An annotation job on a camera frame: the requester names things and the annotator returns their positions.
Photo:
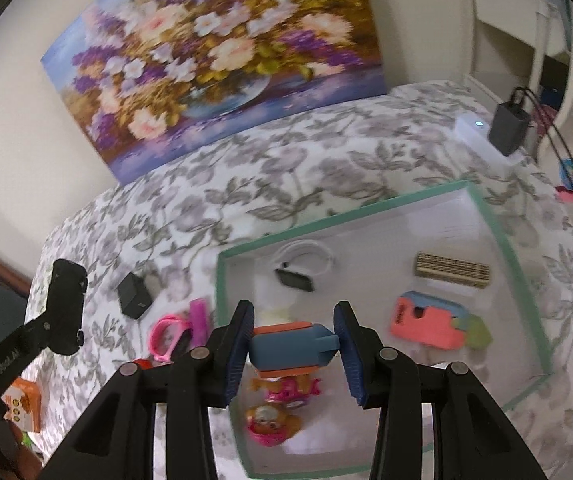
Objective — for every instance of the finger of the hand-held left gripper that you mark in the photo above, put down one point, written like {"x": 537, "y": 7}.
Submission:
{"x": 69, "y": 310}

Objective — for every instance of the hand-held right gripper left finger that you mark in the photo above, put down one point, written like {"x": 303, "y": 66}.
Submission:
{"x": 239, "y": 355}

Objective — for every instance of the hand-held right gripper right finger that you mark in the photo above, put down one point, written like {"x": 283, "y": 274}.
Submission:
{"x": 354, "y": 355}

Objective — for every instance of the orange blue toy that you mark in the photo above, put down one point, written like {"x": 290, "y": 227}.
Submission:
{"x": 291, "y": 350}

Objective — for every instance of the pink yellow small toy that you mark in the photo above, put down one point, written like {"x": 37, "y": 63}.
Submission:
{"x": 266, "y": 425}
{"x": 286, "y": 389}

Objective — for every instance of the shallow green-rimmed box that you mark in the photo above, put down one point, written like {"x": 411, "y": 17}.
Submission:
{"x": 391, "y": 240}

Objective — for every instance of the gold patterned rectangular case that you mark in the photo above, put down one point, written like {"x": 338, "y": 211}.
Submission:
{"x": 451, "y": 270}

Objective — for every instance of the orange box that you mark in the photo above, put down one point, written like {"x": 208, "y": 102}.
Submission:
{"x": 24, "y": 405}

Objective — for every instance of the cream hair claw clip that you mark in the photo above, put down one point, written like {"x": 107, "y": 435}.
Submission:
{"x": 274, "y": 317}

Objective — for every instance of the magenta comb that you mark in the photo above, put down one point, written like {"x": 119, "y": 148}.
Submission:
{"x": 198, "y": 317}

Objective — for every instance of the black cube charger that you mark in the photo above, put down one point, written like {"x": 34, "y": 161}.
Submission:
{"x": 134, "y": 296}

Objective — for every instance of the coral blue green toy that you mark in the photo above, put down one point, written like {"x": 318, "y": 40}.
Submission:
{"x": 424, "y": 327}

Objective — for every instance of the white power strip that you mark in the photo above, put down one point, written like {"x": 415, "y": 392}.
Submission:
{"x": 469, "y": 132}

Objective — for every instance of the black power adapter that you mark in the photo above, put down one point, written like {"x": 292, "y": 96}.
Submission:
{"x": 509, "y": 122}

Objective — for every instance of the floral canvas painting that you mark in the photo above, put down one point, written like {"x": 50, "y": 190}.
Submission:
{"x": 216, "y": 60}

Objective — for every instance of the white wooden furniture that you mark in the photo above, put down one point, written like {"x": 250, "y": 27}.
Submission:
{"x": 516, "y": 5}

